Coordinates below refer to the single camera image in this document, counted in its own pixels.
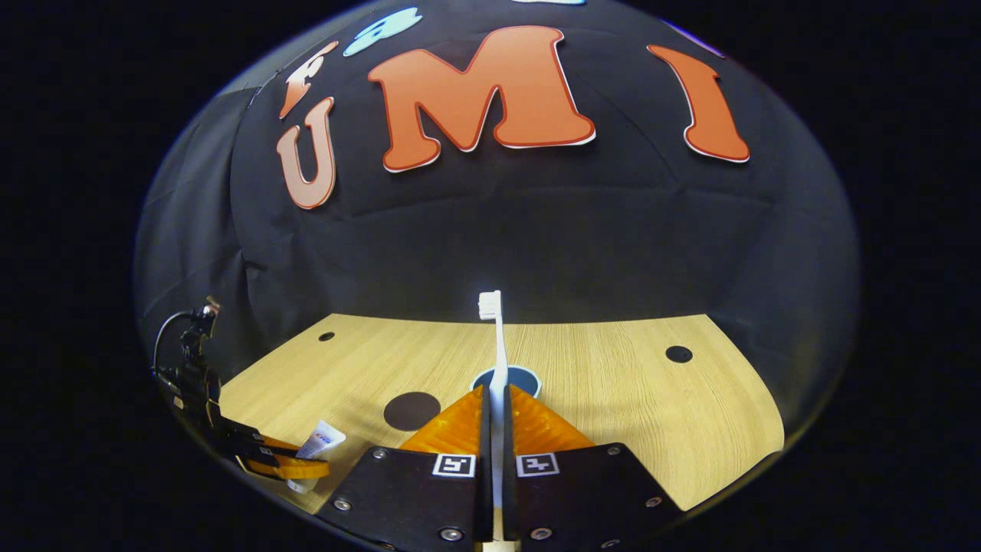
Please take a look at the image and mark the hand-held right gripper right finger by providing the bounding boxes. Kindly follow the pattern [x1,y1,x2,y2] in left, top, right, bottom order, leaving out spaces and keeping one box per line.
[502,383,683,549]

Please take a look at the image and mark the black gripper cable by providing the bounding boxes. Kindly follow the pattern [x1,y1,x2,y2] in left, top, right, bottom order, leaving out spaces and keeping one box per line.
[153,310,192,376]

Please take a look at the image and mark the dark round coaster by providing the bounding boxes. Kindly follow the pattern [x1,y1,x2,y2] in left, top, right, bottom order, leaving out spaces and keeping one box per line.
[383,391,442,432]

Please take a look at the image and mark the black backdrop cloth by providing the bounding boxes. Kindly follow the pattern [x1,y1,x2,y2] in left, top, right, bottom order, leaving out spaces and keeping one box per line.
[134,0,861,430]

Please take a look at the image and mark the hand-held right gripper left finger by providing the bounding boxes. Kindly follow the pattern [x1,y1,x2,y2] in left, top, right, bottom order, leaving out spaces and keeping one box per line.
[318,385,493,549]

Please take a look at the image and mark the blue-grey cup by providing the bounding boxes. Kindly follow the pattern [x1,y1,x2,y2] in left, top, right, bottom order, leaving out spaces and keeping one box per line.
[470,365,543,399]

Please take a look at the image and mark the white toothpaste tube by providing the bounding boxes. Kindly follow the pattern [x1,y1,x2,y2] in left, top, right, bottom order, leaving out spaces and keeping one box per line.
[287,419,347,494]

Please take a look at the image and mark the white toothbrush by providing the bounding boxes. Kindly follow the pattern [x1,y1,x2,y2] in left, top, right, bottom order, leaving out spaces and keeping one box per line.
[478,290,510,552]

